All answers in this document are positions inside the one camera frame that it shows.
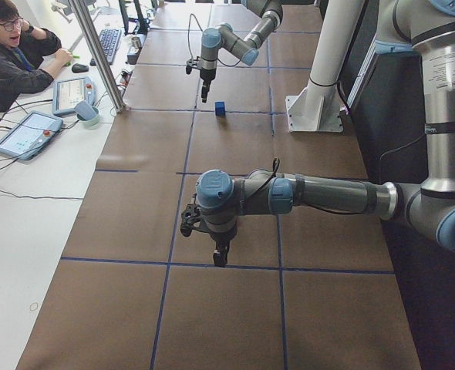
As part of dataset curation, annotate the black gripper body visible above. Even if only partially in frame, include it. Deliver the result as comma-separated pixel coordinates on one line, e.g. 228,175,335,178
201,69,217,86
206,221,238,251

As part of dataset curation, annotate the blue wooden block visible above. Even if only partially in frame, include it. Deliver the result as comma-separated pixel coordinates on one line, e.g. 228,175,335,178
214,101,226,117

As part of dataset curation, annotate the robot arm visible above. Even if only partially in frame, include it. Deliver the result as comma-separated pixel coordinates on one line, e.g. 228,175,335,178
181,1,455,271
190,0,283,103

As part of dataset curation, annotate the metal cup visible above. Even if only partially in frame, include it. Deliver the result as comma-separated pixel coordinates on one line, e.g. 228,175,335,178
130,36,142,49

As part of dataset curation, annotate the black keyboard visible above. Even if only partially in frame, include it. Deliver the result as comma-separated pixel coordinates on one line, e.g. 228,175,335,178
99,28,122,65

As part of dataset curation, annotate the light green bowl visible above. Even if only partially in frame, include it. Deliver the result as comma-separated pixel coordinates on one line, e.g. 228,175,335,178
75,101,99,130

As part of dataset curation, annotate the black computer mouse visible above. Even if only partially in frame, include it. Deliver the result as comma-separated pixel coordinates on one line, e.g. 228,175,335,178
71,63,89,73

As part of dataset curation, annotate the far blue teach pendant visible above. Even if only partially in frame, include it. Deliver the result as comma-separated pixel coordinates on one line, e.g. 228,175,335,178
52,76,96,116

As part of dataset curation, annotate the blue teach pendant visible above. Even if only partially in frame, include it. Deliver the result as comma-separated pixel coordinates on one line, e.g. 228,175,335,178
0,111,63,161
52,76,96,116

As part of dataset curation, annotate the black control cabinet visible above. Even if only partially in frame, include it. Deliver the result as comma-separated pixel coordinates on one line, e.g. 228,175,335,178
345,1,455,369

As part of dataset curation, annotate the near blue teach pendant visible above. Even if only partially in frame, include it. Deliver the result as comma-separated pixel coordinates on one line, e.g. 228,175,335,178
0,111,63,161

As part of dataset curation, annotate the person in black jacket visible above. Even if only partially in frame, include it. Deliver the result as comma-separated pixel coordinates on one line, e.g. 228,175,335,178
0,1,73,113

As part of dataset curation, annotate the white side desk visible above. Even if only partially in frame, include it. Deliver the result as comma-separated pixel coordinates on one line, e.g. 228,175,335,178
0,15,151,370

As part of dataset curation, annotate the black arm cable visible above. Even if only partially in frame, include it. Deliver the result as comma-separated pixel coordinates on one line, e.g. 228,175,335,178
246,156,371,215
187,12,251,67

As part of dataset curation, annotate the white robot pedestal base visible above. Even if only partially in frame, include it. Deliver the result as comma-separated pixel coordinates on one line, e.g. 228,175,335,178
286,0,365,133

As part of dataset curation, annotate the aluminium frame post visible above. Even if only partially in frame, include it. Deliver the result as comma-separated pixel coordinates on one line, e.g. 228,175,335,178
69,0,126,113

